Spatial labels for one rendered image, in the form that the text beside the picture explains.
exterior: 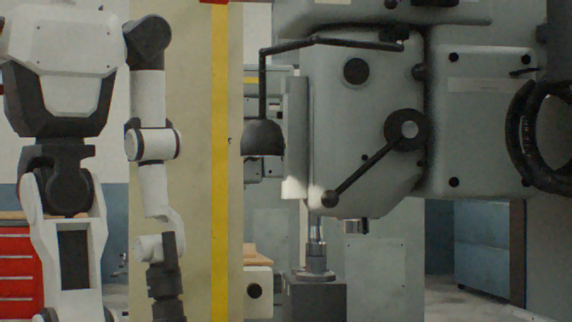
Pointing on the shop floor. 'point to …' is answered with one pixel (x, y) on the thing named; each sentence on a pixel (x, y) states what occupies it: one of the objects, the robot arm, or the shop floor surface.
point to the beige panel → (199, 160)
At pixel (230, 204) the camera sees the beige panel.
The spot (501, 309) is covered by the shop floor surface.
